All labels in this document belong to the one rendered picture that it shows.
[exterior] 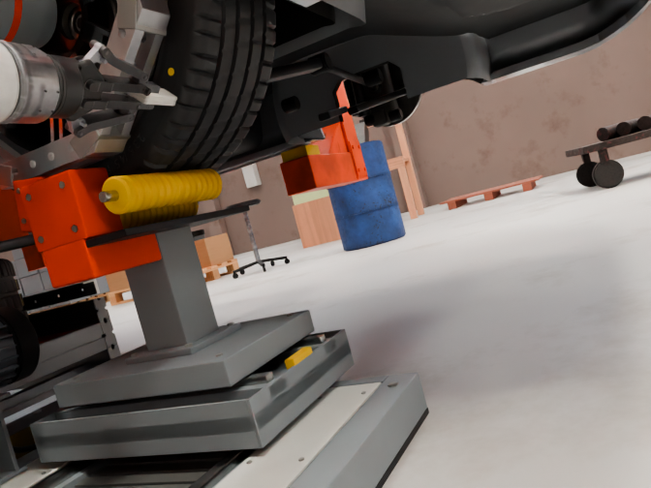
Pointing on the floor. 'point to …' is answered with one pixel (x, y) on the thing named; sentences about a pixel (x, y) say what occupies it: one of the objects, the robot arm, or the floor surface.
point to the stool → (254, 242)
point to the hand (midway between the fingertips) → (154, 96)
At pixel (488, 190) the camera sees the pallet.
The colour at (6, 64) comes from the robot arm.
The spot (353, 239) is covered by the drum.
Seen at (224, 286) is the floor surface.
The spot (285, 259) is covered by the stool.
